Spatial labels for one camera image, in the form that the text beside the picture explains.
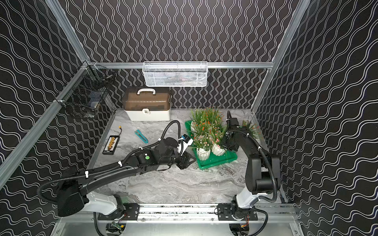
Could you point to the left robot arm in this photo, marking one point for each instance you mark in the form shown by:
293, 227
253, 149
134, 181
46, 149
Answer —
76, 192

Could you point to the pink flower plant pot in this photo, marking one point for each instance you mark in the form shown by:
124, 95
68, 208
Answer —
203, 146
216, 147
218, 129

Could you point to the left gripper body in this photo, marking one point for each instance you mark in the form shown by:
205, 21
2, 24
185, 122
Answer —
182, 158

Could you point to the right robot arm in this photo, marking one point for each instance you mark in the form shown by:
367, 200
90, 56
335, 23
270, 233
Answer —
262, 172

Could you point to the green plastic tray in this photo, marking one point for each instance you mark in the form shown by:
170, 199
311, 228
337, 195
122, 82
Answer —
213, 160

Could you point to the brown lidded storage case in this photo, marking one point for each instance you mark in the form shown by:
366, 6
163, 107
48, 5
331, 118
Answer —
147, 104

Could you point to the pink flower plant front pot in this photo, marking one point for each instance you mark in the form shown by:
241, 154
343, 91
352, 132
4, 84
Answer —
218, 129

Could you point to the black wire wall basket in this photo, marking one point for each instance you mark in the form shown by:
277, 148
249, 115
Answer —
86, 97

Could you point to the green grass plant white pot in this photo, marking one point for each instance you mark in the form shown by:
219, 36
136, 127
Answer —
198, 118

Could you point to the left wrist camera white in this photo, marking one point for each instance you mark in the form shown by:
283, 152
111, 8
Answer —
184, 142

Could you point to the black tray with brown items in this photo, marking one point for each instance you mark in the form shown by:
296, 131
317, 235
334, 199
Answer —
111, 145

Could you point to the teal handled tool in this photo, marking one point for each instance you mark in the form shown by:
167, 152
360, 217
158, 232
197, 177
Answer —
141, 136

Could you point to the orange flower plant back pot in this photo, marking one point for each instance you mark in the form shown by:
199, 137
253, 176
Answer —
202, 128

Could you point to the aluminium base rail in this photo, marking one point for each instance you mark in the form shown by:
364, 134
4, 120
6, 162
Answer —
211, 213

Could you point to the white wire mesh basket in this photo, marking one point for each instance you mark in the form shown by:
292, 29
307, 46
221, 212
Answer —
175, 74

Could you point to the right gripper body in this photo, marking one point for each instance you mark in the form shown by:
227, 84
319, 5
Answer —
229, 144

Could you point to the orange flower plant pot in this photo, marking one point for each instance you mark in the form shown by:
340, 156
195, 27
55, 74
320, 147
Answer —
213, 117
202, 128

